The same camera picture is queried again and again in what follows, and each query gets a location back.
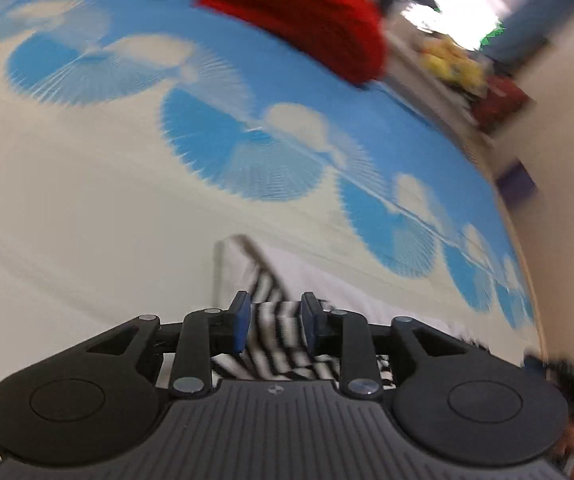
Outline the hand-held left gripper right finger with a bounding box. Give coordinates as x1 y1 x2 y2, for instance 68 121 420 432
303 292 490 400

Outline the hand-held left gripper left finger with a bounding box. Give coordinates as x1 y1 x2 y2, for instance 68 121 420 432
87 291 252 400

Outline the striped and white small garment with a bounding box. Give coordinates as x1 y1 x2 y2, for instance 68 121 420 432
212 234 492 392

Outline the blue patterned bed sheet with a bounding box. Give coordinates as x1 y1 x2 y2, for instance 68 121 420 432
0 0 540 466

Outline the purple board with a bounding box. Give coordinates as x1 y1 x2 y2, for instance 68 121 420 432
496 159 538 207

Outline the dark red cushion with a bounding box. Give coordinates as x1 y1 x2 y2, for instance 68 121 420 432
471 77 530 135

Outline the yellow plush toy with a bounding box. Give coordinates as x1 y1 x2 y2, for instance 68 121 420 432
419 35 470 77
447 60 486 93

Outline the red folded blanket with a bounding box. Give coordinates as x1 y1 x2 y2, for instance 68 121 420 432
194 0 389 87

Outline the blue curtain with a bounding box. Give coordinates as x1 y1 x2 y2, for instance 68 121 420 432
484 0 570 68

